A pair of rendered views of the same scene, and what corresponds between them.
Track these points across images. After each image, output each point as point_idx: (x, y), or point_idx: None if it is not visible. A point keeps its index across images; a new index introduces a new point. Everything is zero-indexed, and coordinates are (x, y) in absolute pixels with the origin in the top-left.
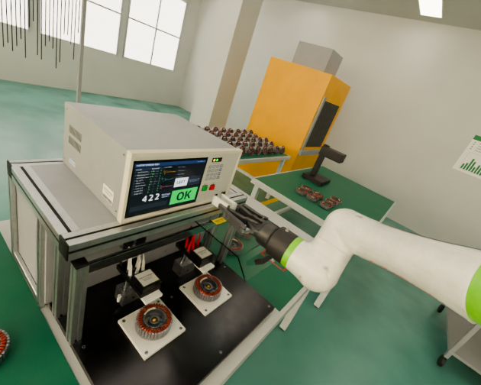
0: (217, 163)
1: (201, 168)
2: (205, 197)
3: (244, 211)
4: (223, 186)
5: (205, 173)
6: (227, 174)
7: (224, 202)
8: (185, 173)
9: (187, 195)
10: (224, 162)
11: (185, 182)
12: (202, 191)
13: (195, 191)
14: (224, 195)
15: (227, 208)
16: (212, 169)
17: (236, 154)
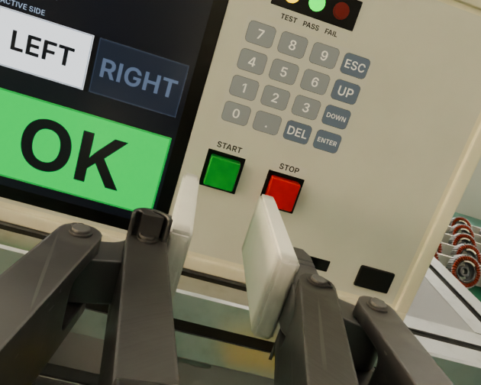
0: (318, 34)
1: (193, 16)
2: (237, 244)
3: (301, 342)
4: (375, 232)
5: (227, 71)
6: (405, 154)
7: (185, 205)
8: (66, 1)
9: (96, 162)
10: (384, 50)
11: (71, 62)
12: (211, 189)
13: (156, 164)
14: (269, 202)
15: (126, 237)
16: (281, 66)
17: None
